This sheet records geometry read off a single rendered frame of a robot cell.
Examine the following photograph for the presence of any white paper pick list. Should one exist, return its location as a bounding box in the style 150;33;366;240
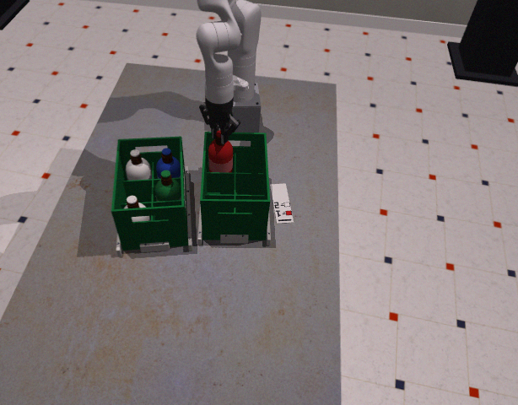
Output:
270;183;294;224

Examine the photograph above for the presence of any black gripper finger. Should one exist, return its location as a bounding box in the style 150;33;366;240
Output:
217;114;240;144
199;102;219;139

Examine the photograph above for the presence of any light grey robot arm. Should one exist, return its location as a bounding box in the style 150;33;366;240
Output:
197;0;262;104

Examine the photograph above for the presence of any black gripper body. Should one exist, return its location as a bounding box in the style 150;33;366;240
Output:
205;97;234;124

